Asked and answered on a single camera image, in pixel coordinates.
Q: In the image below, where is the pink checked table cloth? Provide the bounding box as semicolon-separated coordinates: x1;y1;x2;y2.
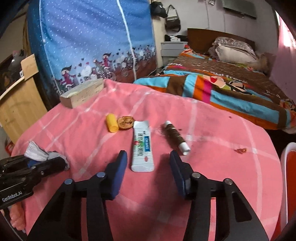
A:
10;78;284;241

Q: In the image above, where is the white toothpaste tube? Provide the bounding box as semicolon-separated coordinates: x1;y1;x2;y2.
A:
131;120;154;172

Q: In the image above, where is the wooden block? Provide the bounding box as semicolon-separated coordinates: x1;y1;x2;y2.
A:
60;78;104;109

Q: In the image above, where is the grey hanging handbag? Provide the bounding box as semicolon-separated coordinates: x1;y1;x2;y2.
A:
165;4;181;33

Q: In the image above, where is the black hanging bag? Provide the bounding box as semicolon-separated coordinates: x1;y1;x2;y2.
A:
150;1;168;18

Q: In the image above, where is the light wooden cabinet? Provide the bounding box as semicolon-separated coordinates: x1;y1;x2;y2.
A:
1;54;47;144

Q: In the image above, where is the blue fabric wardrobe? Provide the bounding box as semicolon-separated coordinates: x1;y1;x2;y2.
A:
27;0;157;99

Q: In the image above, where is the white bedside drawer cabinet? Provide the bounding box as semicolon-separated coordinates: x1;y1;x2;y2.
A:
161;42;187;66

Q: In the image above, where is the yellow plastic cap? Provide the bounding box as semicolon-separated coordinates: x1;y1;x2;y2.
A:
106;113;119;133

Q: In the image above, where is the person's left hand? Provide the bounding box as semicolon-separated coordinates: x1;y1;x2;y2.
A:
9;202;26;231

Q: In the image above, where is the beige pillow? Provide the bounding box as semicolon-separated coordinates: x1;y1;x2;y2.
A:
208;37;258;64

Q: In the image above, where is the brown thread spool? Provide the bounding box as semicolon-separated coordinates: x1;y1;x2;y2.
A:
164;120;191;156

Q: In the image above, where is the red plastic basin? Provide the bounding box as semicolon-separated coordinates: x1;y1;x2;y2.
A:
274;143;295;240

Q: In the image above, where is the white paper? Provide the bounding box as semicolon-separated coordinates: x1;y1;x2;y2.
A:
24;141;70;171

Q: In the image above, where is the colourful striped bed blanket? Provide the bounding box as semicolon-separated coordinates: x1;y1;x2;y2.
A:
135;49;295;133

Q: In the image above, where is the small red scrap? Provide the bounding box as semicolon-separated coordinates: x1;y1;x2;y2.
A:
234;148;247;154

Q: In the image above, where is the pink window curtain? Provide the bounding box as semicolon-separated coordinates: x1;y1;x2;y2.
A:
270;13;295;100

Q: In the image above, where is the brown wooden headboard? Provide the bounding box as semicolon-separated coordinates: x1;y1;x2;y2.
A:
187;28;256;54

